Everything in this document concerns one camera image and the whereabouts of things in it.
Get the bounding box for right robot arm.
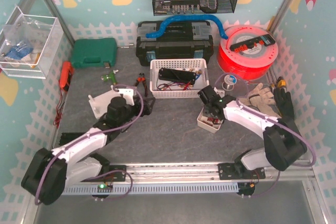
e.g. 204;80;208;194
198;85;307;180

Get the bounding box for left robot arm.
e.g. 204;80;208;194
21;85;155;205

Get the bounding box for small white tray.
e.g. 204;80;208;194
197;108;224;133

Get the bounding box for white peg fixture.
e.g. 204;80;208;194
88;85;122;119

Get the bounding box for orange black pliers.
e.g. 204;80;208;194
134;73;148;97

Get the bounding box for white perforated basket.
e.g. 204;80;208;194
150;58;209;99

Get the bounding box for green small motor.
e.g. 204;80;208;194
101;70;119;85

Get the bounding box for white work gloves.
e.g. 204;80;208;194
239;83;280;118

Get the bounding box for red filament spool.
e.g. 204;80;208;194
217;25;278;80

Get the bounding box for red multimeter leads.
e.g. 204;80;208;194
53;90;65;128

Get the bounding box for orange multimeter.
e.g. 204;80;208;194
59;61;74;92

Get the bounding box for black glove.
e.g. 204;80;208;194
274;88;295;120

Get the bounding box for green plastic case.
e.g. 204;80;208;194
70;38;118;69

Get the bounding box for yellow black screwdriver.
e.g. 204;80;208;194
271;77;286;89

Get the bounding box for black toolbox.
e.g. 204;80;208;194
135;21;214;67

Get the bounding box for black red connector strip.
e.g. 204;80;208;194
229;34;276;53

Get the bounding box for clear acrylic box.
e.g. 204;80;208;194
1;7;64;79

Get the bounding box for blue white gloves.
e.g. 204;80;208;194
5;41;34;63

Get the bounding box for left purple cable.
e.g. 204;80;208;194
34;83;145;206

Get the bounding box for purple cable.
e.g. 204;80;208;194
34;83;145;206
214;72;317;199

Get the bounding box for solder wire spool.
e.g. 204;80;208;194
222;74;237;91

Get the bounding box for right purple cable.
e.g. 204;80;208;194
214;72;317;199

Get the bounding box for aluminium rail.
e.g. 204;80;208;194
62;159;316;183

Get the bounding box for blue corrugated hose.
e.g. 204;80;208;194
146;14;229;39

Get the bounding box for grey slotted cable duct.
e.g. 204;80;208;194
63;182;239;196

